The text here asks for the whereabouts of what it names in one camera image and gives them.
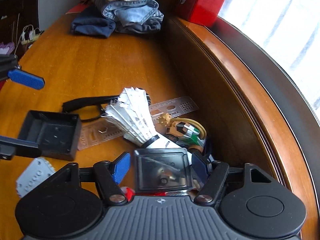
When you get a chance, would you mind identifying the dark transparent plastic case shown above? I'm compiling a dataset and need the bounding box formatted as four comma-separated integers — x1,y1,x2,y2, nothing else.
133,148,193,193

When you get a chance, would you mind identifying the black square box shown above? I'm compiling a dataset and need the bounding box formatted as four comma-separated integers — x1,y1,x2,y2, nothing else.
18,110,81,161

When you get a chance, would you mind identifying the worn white feather shuttlecock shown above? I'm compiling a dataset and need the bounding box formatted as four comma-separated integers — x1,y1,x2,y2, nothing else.
103,87,161,148

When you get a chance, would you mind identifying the spiky tan ball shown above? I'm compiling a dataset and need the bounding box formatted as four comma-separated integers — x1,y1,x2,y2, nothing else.
158,113,171,127

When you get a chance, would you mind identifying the folded clothes pile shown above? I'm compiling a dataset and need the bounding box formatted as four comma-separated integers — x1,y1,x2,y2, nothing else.
71,0,164,38

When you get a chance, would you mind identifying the red box on sill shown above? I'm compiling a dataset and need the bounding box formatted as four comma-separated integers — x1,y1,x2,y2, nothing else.
175,0,225,27

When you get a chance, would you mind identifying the black strap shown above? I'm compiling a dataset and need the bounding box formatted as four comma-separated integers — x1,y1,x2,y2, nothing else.
61,93,153,123

